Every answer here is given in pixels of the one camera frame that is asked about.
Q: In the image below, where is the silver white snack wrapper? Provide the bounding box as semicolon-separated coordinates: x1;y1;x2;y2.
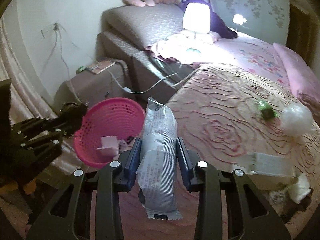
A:
136;97;182;220

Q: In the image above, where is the pink paper box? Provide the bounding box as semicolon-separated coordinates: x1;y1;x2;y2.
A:
96;136;119;157

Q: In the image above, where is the cardboard box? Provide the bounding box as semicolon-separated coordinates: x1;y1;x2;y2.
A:
231;152;296;191

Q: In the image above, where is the green snack packet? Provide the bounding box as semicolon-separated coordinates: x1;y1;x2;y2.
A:
257;100;277;120

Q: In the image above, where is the white tissue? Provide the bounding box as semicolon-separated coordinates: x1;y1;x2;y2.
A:
289;173;311;204

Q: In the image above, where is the clear plastic bag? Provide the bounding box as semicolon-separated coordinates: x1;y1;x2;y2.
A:
280;103;314;137

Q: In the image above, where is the beige curtain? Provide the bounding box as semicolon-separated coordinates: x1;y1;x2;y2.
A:
0;19;82;174

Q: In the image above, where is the pink plastic mesh basket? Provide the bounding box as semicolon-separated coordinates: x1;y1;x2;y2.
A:
74;98;145;168

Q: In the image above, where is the rose patterned bed blanket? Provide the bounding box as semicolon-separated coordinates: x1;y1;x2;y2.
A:
119;66;319;239

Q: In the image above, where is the brown bedside cabinet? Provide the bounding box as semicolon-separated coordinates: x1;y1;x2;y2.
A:
53;59;135;111

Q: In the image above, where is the magazine on cabinet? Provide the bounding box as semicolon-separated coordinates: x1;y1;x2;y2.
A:
86;60;116;75

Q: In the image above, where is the floral pink bed sheet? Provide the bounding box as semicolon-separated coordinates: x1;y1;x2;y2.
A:
146;30;290;87

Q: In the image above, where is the grey patterned headboard cushion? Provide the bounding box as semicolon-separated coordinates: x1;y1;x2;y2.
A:
104;4;183;50

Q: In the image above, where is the dark clothing heap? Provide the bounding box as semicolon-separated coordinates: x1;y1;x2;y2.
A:
181;0;238;39

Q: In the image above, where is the pink folded quilt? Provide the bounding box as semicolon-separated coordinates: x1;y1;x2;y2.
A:
273;42;319;113

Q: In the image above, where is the white table lamp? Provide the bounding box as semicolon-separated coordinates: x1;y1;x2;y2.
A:
182;2;210;53

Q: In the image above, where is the small night light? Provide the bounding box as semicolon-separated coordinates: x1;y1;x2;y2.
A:
232;14;247;25

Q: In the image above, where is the pink neck pillow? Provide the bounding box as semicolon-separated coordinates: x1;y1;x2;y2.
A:
123;0;155;7

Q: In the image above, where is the floral wardrobe door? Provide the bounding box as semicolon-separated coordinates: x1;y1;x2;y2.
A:
212;0;290;45

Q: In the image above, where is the white charger cable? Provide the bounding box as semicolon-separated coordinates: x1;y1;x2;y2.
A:
107;63;201;95

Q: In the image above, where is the wall power socket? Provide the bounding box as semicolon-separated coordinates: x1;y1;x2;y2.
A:
53;23;59;31

